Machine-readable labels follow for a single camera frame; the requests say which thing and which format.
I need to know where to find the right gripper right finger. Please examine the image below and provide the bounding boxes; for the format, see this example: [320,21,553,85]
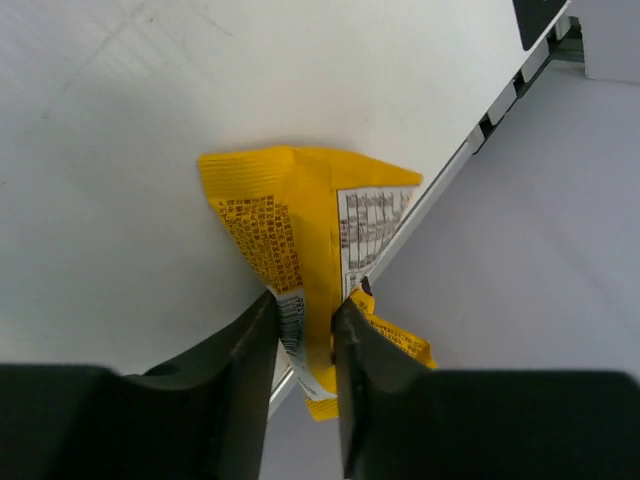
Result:
[333,302,639,479]

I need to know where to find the yellow snack packet corner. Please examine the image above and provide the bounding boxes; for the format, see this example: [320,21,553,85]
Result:
[199,146,435,421]

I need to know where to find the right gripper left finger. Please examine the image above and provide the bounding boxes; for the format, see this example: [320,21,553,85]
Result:
[1,294,278,479]

